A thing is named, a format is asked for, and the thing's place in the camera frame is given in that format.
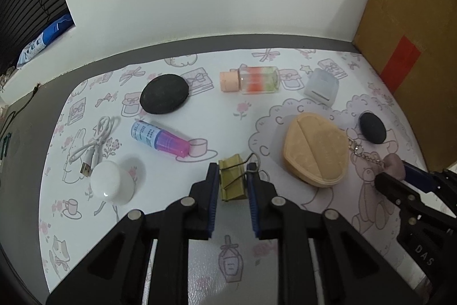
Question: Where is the brown cardboard box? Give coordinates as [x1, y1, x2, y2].
[353, 0, 456, 171]

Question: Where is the small black round puff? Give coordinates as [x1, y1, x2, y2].
[359, 111, 386, 145]

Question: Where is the translucent white computer mouse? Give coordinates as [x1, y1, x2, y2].
[304, 68, 339, 107]

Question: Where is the tan heart-shaped pouch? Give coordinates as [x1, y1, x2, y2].
[282, 112, 349, 188]

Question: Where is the pink bow keychain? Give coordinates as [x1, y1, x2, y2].
[346, 128, 405, 182]

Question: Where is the green tool on desk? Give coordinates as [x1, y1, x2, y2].
[1, 132, 12, 160]

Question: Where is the clear bottle with pink cap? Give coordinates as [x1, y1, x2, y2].
[219, 66, 280, 94]

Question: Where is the blue white plastic bag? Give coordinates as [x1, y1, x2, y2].
[16, 13, 74, 69]

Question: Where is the olive green binder clip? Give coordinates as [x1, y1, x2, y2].
[219, 152, 260, 202]

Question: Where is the white round dome object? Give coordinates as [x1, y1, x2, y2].
[90, 161, 135, 205]

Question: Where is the large black round puff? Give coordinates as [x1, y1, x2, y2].
[139, 73, 190, 115]

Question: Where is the black cable on desk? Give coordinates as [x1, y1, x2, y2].
[0, 83, 41, 149]

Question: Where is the patterned white pink table mat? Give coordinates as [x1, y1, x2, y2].
[39, 48, 425, 293]

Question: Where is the blue pink tube bottle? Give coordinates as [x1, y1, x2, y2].
[130, 121, 190, 158]

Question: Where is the white usb cable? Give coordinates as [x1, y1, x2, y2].
[67, 115, 123, 180]

